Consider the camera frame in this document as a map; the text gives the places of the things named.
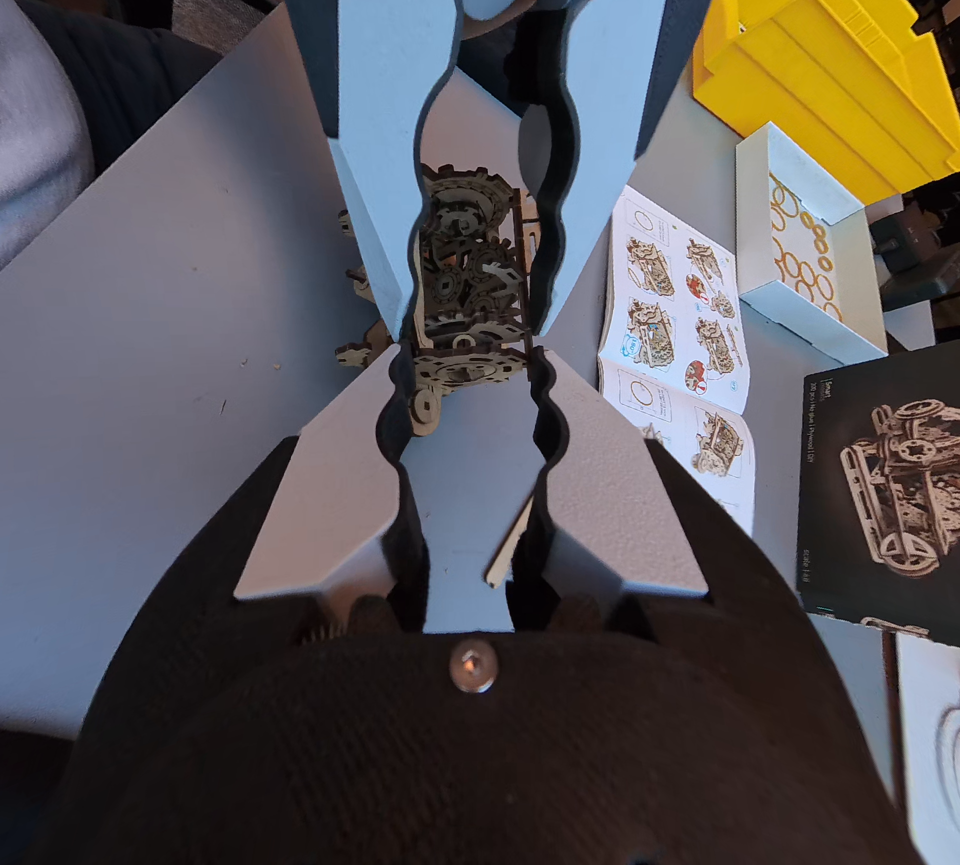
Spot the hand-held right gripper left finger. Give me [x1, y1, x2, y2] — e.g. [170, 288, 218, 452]
[234, 347, 429, 632]

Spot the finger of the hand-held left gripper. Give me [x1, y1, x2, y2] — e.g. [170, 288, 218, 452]
[516, 0, 676, 337]
[328, 0, 462, 345]

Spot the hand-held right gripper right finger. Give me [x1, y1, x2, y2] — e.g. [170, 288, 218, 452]
[510, 347, 710, 632]

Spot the wooden mechanical model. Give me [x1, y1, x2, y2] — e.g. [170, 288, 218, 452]
[335, 163, 543, 439]

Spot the grey desk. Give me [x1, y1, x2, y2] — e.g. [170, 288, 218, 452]
[0, 1, 939, 791]

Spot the assembly instruction booklet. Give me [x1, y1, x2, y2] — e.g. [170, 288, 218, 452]
[597, 184, 757, 536]

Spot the black model kit box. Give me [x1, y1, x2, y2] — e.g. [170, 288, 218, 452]
[796, 340, 960, 645]

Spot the yellow plastic bin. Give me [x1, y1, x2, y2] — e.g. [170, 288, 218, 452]
[691, 0, 960, 206]

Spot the white cardboard box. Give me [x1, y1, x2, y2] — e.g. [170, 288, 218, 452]
[735, 122, 890, 365]

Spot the person's white shirt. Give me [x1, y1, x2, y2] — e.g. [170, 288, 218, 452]
[0, 0, 97, 270]

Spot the dark green box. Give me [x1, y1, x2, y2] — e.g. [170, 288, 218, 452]
[870, 193, 960, 315]

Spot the tablet screen on stand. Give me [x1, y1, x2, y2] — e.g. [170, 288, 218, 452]
[896, 636, 960, 865]

